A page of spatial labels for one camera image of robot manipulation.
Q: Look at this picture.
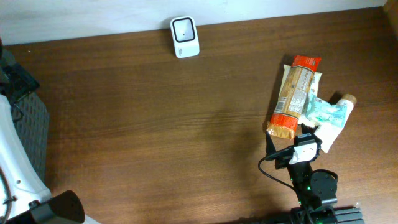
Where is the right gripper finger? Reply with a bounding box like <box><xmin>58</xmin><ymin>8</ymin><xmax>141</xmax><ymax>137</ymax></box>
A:
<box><xmin>265</xmin><ymin>132</ymin><xmax>276</xmax><ymax>161</ymax></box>
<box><xmin>301</xmin><ymin>124</ymin><xmax>322</xmax><ymax>147</ymax></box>

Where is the pale green packet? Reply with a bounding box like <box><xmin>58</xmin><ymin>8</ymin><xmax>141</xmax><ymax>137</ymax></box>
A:
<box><xmin>305</xmin><ymin>95</ymin><xmax>347</xmax><ymax>128</ymax></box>

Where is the white beige tube packet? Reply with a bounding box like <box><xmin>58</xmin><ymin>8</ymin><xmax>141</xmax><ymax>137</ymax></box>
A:
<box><xmin>315</xmin><ymin>94</ymin><xmax>357</xmax><ymax>153</ymax></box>

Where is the orange long pasta packet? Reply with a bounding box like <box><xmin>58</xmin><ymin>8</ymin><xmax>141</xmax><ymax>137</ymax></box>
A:
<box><xmin>266</xmin><ymin>55</ymin><xmax>321</xmax><ymax>139</ymax></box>

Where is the yellow snack chip bag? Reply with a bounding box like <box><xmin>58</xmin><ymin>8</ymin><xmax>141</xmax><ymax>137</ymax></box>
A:
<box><xmin>279</xmin><ymin>65</ymin><xmax>322</xmax><ymax>128</ymax></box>

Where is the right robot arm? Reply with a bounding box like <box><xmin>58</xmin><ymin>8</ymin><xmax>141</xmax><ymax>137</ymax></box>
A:
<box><xmin>258</xmin><ymin>127</ymin><xmax>338</xmax><ymax>223</ymax></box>

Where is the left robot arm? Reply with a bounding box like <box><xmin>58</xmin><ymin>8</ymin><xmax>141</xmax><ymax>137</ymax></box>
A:
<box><xmin>1</xmin><ymin>47</ymin><xmax>95</xmax><ymax>224</ymax></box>

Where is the white barcode scanner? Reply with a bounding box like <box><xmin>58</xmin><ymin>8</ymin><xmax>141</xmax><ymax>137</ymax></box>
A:
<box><xmin>170</xmin><ymin>16</ymin><xmax>200</xmax><ymax>58</ymax></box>

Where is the grey plastic mesh basket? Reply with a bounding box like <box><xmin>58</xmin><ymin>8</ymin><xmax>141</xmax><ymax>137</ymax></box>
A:
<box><xmin>0</xmin><ymin>49</ymin><xmax>50</xmax><ymax>184</ymax></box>

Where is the black right camera cable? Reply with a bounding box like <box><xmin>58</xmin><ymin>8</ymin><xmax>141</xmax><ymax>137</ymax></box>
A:
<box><xmin>257</xmin><ymin>148</ymin><xmax>339</xmax><ymax>224</ymax></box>

